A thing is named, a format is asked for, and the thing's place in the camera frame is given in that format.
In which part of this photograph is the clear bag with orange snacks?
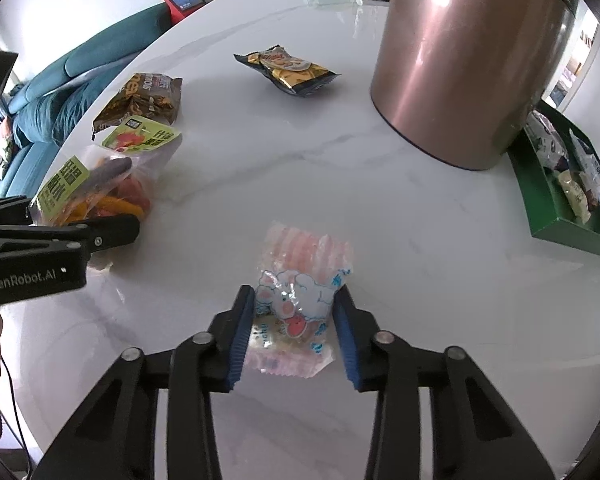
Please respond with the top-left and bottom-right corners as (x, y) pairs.
(30, 152), (153, 228)

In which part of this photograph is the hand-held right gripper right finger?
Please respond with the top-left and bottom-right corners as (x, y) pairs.
(330, 284), (558, 480)

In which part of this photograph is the black cable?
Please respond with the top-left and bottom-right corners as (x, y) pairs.
(0, 340), (33, 476)

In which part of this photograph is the green tray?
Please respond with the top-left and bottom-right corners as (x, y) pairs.
(507, 100), (600, 261)

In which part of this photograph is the pale clear snack packet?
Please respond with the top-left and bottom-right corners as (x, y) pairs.
(557, 170), (593, 223)

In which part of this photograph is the pink clear candy packet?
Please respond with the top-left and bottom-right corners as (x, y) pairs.
(243, 220), (356, 378)

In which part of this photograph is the red smart display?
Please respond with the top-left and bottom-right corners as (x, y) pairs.
(158, 0), (207, 25)

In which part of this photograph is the green label fruit packet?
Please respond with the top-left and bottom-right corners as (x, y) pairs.
(101, 115), (182, 156)

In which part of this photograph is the long white snack packet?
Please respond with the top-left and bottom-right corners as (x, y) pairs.
(570, 130), (600, 221)

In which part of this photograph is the purple white snack packet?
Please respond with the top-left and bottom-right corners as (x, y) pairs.
(527, 112), (568, 171)

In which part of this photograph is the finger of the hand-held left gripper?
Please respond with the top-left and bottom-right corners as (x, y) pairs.
(0, 197), (33, 226)
(0, 213), (141, 263)

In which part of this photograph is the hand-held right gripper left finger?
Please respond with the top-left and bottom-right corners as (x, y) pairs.
(30, 285), (257, 480)

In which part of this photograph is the copper bin with black lid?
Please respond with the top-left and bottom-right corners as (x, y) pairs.
(370, 0), (578, 171)

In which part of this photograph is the brown snack packet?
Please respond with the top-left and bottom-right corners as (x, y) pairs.
(92, 74), (183, 136)

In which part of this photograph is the black yellow snack packet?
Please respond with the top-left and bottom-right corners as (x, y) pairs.
(233, 46), (341, 98)

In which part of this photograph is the teal sofa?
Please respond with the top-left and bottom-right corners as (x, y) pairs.
(0, 0), (173, 201)

